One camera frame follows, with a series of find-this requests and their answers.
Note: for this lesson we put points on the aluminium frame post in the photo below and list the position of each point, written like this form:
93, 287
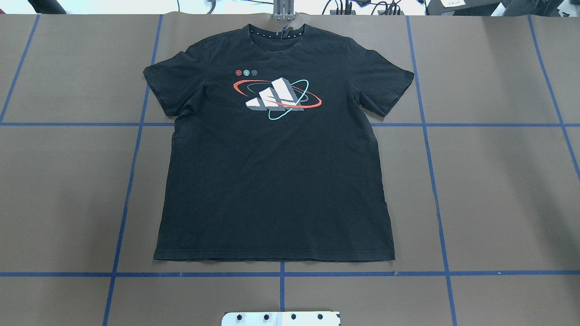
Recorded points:
283, 10

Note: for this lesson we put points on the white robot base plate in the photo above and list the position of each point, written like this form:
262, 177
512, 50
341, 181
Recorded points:
292, 318

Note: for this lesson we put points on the black graphic t-shirt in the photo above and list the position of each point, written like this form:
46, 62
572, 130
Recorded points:
272, 156

